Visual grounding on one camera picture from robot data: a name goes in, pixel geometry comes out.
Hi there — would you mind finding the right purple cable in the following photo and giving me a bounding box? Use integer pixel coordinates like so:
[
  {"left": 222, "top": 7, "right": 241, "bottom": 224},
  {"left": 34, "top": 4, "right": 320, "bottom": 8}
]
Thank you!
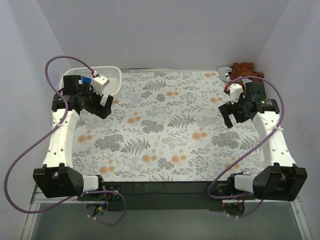
[{"left": 207, "top": 75, "right": 286, "bottom": 219}]

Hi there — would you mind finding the right blue rolled towel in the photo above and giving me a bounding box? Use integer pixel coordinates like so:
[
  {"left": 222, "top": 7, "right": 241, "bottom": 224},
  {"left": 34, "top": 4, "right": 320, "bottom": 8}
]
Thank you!
[{"left": 81, "top": 77, "right": 92, "bottom": 85}]

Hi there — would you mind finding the grey cloth in corner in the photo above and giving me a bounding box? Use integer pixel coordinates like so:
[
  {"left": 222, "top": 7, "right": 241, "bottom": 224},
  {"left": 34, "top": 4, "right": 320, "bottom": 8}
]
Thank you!
[{"left": 218, "top": 66, "right": 232, "bottom": 83}]

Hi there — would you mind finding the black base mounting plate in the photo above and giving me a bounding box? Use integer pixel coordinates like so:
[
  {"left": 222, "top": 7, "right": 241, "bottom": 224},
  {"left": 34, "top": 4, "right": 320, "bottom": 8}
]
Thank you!
[{"left": 76, "top": 181, "right": 256, "bottom": 213}]

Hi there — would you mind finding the floral patterned table mat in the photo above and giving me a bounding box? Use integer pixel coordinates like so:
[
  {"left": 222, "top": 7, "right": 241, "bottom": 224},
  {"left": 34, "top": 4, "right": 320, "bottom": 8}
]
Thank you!
[{"left": 71, "top": 71, "right": 265, "bottom": 182}]

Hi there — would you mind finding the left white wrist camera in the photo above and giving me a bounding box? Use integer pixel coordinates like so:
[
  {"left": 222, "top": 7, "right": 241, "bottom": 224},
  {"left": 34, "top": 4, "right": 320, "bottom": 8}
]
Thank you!
[{"left": 90, "top": 75, "right": 110, "bottom": 95}]

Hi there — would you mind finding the aluminium frame rail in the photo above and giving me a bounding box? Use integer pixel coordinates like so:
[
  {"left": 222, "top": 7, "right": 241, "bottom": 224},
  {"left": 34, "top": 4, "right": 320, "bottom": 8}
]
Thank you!
[{"left": 30, "top": 182, "right": 301, "bottom": 206}]

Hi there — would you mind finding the brown towel pile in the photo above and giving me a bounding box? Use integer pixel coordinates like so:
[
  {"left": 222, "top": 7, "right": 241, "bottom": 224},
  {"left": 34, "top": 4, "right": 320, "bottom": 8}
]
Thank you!
[{"left": 230, "top": 62, "right": 264, "bottom": 81}]

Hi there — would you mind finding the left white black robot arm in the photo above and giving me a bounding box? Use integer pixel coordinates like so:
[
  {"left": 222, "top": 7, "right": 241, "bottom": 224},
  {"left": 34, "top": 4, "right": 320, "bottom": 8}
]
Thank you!
[{"left": 33, "top": 75, "right": 114, "bottom": 200}]

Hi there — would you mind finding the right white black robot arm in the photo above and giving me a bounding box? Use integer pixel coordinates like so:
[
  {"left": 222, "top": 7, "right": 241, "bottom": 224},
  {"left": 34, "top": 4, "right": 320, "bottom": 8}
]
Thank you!
[{"left": 218, "top": 81, "right": 308, "bottom": 202}]

